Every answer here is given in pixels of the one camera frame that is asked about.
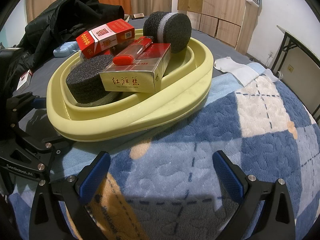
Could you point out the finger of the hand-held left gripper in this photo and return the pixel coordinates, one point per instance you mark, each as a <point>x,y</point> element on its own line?
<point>37,103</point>
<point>50,146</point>

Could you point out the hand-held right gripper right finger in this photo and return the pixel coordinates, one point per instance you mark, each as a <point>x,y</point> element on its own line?
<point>228,177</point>

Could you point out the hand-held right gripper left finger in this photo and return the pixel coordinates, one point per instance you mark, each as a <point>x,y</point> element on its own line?
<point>96,177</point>

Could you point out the black foam disc white band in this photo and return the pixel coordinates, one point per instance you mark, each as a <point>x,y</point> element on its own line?
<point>175,32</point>
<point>85,80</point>

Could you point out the yellow plastic basin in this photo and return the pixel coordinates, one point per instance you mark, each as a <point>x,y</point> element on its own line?
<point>150,110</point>

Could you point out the red lantern print cigarette box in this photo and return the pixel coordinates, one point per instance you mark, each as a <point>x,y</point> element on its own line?
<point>105,40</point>

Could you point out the red gold cigarette box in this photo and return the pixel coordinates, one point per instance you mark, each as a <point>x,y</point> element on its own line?
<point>130,81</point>

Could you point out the red lighter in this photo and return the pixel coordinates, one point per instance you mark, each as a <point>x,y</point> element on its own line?
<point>122,60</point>

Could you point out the small red white cigarette pack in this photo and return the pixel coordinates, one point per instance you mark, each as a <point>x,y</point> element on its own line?
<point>25,78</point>

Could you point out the blue checked blanket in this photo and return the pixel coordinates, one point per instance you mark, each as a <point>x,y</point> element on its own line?
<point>200,155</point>

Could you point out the black jacket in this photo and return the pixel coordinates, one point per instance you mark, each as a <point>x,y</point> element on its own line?
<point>62,17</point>

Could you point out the white cloth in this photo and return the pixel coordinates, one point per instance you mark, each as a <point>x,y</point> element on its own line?
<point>237,67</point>

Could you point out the small brown box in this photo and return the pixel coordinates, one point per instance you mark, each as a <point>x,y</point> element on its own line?
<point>138,15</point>

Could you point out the black folding table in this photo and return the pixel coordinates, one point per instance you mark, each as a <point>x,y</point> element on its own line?
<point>287,40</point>

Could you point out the wooden wardrobe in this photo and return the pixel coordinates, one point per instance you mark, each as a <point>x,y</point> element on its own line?
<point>225,5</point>

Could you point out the wall outlet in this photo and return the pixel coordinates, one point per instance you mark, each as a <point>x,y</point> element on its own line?
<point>290,68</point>

